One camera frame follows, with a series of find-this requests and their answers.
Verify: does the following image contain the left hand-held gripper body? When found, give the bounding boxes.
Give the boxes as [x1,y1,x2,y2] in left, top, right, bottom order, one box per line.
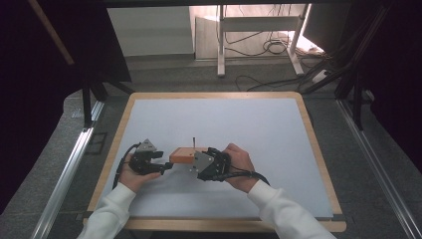
[127,138,165,176]

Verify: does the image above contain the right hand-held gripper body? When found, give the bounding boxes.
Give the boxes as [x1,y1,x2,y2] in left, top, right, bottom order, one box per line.
[190,146,232,183]

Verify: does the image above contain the person's left hand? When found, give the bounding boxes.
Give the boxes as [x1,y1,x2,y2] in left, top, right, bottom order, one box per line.
[117,153,162,194]

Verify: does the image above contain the person's right hand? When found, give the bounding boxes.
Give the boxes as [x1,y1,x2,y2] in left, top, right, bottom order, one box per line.
[222,142,257,194]

